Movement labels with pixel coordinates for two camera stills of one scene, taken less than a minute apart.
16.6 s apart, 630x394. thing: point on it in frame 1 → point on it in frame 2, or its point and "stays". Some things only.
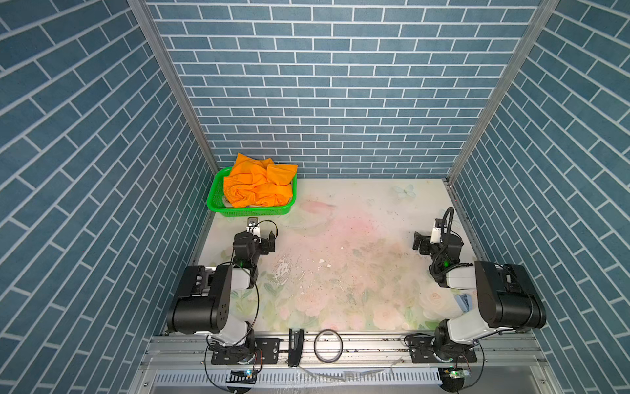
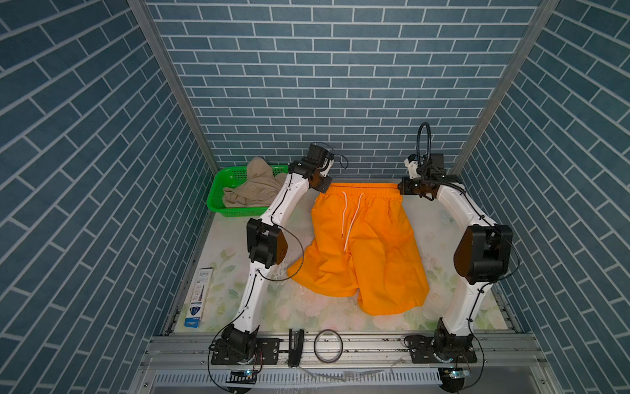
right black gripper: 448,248 → 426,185
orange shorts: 253,183 → 361,245
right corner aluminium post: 545,11 stays
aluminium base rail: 503,364 stays
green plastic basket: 216,202 stays
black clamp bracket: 295,346 stays
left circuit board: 244,377 stays
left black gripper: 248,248 → 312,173
